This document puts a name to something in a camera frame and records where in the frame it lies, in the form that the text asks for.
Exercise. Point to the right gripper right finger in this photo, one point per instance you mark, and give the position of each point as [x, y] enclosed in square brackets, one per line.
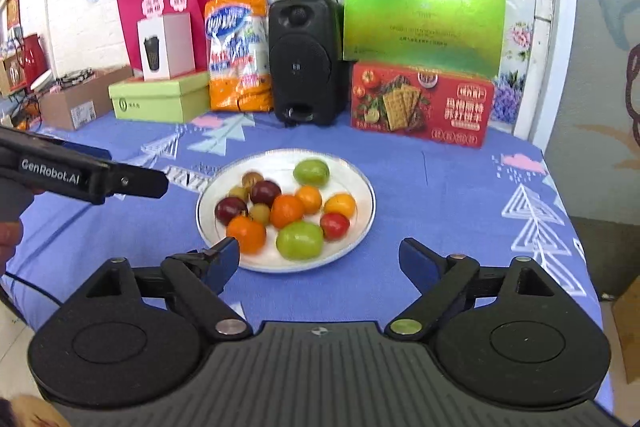
[443, 284]

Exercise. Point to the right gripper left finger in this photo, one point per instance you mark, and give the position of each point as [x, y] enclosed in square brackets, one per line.
[197, 278]

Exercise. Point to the orange mandarin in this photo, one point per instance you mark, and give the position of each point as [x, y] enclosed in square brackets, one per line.
[250, 234]
[285, 210]

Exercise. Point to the small brown longan fruit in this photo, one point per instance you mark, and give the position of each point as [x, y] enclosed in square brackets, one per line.
[260, 213]

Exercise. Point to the dark purple plum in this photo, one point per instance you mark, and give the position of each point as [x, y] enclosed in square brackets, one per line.
[264, 192]

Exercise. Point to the small red fruit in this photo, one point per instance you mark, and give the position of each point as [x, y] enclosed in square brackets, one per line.
[334, 226]

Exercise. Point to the yellow orange fruit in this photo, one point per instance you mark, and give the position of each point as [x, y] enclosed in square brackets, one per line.
[342, 203]

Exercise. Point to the small orange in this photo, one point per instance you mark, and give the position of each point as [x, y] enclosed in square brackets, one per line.
[311, 199]

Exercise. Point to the left hand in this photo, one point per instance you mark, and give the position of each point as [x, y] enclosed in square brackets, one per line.
[14, 201]

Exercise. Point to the brown cardboard box left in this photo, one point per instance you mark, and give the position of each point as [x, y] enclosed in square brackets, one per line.
[72, 107]

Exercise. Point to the red kettle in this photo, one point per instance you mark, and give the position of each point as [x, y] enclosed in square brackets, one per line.
[31, 57]

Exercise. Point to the white round plate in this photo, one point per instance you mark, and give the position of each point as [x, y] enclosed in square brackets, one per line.
[278, 166]

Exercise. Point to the large green fruit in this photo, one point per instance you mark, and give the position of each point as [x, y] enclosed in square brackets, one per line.
[312, 171]

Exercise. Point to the light green shoe box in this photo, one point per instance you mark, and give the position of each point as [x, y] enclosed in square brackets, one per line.
[174, 101]

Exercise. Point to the white cup box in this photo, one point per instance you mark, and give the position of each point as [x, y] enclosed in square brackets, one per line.
[166, 47]

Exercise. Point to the red cracker box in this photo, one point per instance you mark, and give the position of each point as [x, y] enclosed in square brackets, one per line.
[422, 103]

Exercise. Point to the black speaker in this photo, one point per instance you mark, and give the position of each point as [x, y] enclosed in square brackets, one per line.
[309, 76]

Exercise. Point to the orange paper cup pack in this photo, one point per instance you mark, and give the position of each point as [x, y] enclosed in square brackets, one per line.
[238, 56]

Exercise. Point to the green gift box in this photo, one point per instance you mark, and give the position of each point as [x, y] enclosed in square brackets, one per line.
[450, 35]

